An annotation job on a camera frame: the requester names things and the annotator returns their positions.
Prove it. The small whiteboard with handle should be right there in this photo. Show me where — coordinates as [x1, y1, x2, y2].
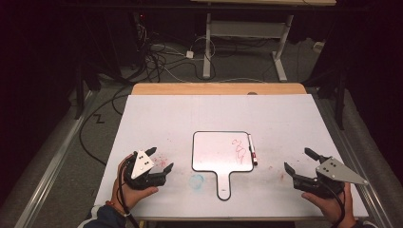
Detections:
[191, 130, 256, 201]

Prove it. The left hand-held gripper black cable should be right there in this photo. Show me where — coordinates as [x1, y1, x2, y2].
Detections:
[115, 156, 141, 228]

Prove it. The metal floor rail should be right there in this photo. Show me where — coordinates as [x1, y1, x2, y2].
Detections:
[315, 94, 395, 228]
[12, 90, 98, 228]

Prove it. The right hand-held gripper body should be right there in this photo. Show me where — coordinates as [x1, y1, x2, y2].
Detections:
[293, 156, 370, 200]

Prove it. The white marker with red cap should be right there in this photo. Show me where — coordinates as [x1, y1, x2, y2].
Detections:
[247, 134, 259, 166]

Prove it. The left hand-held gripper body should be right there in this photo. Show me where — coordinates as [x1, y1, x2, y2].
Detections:
[123, 149, 168, 191]

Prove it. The white table cover sheet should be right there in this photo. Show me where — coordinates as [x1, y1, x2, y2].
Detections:
[94, 94, 370, 220]

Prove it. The person's left hand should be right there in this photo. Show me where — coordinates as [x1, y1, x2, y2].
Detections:
[110, 154, 160, 217]

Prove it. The person's right hand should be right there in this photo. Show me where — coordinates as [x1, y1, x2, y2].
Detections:
[300, 182, 357, 228]

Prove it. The tangle of floor cables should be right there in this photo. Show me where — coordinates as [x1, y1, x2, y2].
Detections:
[134, 23, 220, 84]

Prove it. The right hand-held gripper black cable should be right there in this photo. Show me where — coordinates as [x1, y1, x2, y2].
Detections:
[322, 181, 347, 228]

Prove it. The hand-held gripper black cable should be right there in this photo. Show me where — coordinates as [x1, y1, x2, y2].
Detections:
[322, 181, 347, 228]
[115, 156, 141, 228]

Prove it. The long black floor cable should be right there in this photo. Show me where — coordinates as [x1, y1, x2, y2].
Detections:
[78, 85, 134, 167]

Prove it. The white desk frame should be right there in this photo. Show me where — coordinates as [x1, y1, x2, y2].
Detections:
[189, 0, 337, 83]

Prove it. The wooden table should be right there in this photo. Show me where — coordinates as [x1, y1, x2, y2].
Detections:
[130, 82, 308, 96]

